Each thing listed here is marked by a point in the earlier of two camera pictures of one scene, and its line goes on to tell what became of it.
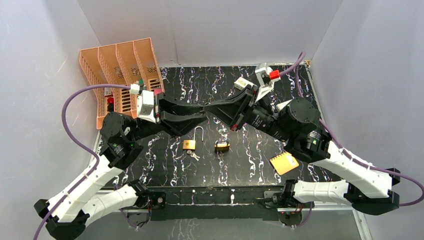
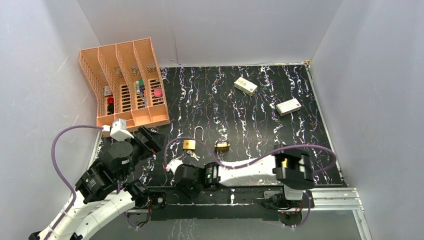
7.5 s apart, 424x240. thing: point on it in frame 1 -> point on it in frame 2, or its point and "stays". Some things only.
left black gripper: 158,110 -> 143,144
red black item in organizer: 110,104 stays
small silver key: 193,155 stays
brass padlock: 222,146 stays
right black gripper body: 263,120 -> 189,191
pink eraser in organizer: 157,90 stays
